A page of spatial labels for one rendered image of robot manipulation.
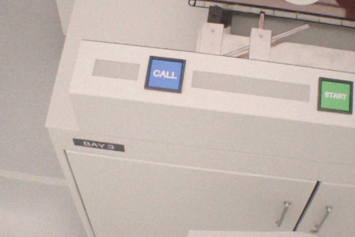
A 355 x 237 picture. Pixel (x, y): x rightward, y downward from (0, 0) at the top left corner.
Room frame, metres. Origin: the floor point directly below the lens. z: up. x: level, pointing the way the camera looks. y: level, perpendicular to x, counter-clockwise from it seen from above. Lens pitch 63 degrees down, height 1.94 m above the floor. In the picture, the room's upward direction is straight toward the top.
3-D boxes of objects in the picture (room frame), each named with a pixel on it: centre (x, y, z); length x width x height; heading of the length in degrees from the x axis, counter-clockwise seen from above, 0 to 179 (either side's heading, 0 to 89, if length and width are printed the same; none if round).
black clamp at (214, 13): (0.69, -0.07, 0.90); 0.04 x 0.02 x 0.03; 172
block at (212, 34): (0.63, -0.06, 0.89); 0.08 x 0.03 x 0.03; 172
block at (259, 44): (0.62, -0.14, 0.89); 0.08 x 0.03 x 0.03; 172
